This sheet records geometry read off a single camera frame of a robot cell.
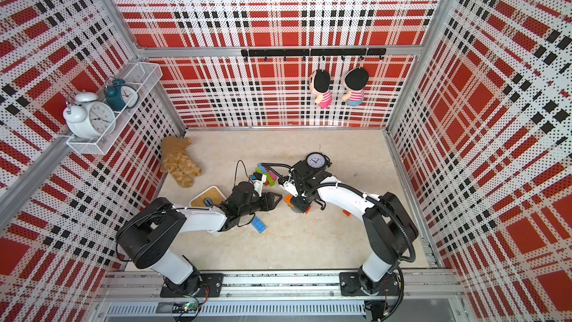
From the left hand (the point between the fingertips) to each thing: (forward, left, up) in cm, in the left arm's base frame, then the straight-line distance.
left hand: (281, 196), depth 90 cm
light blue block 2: (+16, +10, -2) cm, 19 cm away
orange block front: (-2, -3, 0) cm, 3 cm away
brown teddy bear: (+14, +46, +5) cm, 49 cm away
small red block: (-5, -27, -5) cm, 28 cm away
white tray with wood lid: (+2, +29, 0) cm, 29 cm away
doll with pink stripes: (+39, -16, +27) cm, 50 cm away
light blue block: (-11, +8, -4) cm, 14 cm away
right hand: (-3, -9, +1) cm, 10 cm away
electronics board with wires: (-36, +29, -4) cm, 46 cm away
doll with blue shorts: (+42, -32, +27) cm, 59 cm away
